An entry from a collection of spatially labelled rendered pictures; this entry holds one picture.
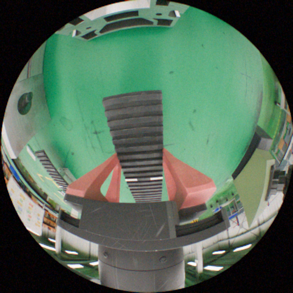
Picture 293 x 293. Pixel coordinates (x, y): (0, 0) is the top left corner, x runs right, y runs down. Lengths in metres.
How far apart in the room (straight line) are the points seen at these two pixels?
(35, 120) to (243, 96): 0.31
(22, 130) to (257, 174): 0.47
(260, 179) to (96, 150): 0.39
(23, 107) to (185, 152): 0.25
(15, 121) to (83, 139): 0.12
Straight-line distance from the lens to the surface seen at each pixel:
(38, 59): 0.21
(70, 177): 0.26
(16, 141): 0.16
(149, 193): 0.18
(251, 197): 0.36
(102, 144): 0.15
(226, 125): 0.18
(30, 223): 3.45
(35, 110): 0.18
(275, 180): 0.41
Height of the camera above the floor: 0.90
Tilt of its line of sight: 53 degrees down
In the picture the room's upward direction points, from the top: 177 degrees clockwise
